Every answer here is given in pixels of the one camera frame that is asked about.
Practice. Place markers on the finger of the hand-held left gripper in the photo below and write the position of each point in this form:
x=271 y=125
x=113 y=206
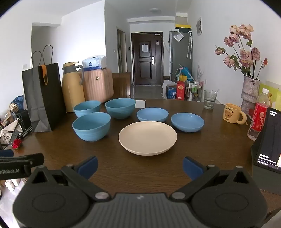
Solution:
x=6 y=153
x=26 y=159

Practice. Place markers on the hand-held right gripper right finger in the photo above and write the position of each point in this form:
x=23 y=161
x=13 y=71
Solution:
x=193 y=167

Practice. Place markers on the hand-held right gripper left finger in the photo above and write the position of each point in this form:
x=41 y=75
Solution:
x=87 y=167

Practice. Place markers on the blue bowl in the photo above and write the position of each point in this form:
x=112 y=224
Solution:
x=86 y=107
x=119 y=110
x=91 y=132

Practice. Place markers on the blue plate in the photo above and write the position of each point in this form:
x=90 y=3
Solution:
x=187 y=122
x=152 y=114

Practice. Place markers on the red rose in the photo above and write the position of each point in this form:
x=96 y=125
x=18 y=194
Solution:
x=17 y=144

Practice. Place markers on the beige bicycle helmet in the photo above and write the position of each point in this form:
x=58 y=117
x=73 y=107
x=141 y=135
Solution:
x=13 y=107

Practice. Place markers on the cream plate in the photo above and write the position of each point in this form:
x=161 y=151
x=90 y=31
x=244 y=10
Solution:
x=147 y=138

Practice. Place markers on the black paper bag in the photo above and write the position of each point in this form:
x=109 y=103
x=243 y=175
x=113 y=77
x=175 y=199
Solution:
x=41 y=98

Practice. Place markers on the yellow bear mug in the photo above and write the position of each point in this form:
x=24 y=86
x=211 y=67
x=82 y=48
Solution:
x=231 y=115

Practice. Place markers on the clear glass cup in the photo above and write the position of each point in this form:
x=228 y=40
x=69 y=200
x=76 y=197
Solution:
x=208 y=103

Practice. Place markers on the dark green tablet case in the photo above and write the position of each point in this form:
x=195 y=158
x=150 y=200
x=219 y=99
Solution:
x=263 y=177

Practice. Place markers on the yellow thermos jug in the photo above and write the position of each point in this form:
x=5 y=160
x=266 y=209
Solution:
x=72 y=92

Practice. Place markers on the red box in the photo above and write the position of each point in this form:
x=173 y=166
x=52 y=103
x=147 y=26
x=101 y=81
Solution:
x=181 y=91

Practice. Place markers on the blue box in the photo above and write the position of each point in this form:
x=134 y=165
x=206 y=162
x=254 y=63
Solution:
x=172 y=92

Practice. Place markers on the clear straw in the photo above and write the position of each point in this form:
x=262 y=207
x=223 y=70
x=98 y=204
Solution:
x=216 y=91

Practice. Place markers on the black tablet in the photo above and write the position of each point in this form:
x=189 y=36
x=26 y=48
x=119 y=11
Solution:
x=270 y=140

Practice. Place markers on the red label plastic bottle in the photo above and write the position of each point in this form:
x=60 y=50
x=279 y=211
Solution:
x=259 y=118

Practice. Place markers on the white paper napkin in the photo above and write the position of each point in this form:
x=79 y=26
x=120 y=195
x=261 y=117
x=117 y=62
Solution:
x=140 y=104

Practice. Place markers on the pink suitcase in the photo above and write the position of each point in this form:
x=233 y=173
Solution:
x=98 y=85

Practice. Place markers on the white plastic bag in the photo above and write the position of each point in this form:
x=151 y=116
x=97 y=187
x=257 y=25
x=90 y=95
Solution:
x=165 y=84

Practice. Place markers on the brown wooden chair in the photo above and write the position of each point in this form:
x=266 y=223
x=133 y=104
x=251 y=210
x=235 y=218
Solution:
x=120 y=85

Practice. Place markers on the grey stone vase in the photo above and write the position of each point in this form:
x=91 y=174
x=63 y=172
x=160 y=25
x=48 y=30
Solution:
x=249 y=92

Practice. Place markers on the white dried branches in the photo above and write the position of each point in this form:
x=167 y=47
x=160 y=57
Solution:
x=199 y=72

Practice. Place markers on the blue bag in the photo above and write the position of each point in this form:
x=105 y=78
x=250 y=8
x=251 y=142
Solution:
x=185 y=71

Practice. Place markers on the white blue tissue pack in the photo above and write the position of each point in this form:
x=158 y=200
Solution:
x=93 y=62

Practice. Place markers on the dark brown door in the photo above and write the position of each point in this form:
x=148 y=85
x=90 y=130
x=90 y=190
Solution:
x=146 y=70

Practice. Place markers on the yellow green card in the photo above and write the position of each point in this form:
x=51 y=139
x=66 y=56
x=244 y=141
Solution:
x=272 y=87

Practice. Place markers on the pink flower bouquet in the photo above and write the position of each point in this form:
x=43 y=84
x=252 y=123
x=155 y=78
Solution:
x=244 y=56

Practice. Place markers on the folded clear umbrella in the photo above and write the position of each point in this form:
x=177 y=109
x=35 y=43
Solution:
x=189 y=43

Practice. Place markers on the yellow black box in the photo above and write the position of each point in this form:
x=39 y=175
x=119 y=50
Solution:
x=183 y=28

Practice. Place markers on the white box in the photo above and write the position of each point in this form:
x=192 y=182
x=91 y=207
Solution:
x=181 y=18

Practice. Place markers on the ceiling lamp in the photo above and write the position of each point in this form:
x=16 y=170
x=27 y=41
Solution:
x=155 y=10

